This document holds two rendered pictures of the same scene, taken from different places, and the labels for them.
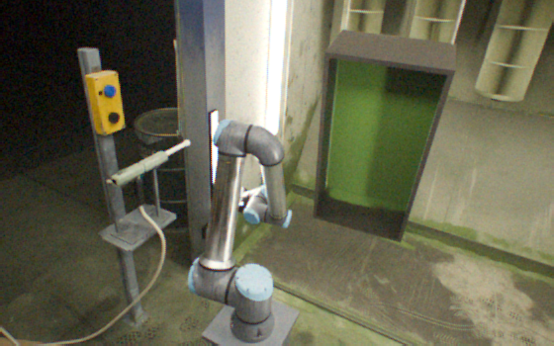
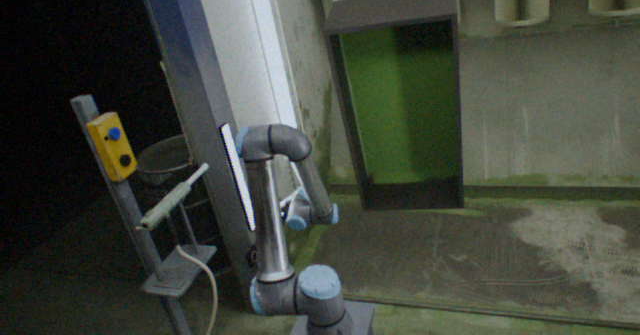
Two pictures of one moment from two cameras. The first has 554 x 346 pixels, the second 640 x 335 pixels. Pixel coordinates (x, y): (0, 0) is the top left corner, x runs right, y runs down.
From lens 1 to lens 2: 0.35 m
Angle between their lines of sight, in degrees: 3
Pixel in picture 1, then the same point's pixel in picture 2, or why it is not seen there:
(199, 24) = (184, 39)
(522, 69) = not seen: outside the picture
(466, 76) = (484, 10)
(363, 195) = (411, 170)
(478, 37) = not seen: outside the picture
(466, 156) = (510, 96)
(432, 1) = not seen: outside the picture
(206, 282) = (270, 297)
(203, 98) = (209, 114)
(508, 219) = (576, 151)
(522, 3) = not seen: outside the picture
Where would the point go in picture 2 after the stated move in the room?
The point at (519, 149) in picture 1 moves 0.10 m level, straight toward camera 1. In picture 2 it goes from (564, 72) to (563, 77)
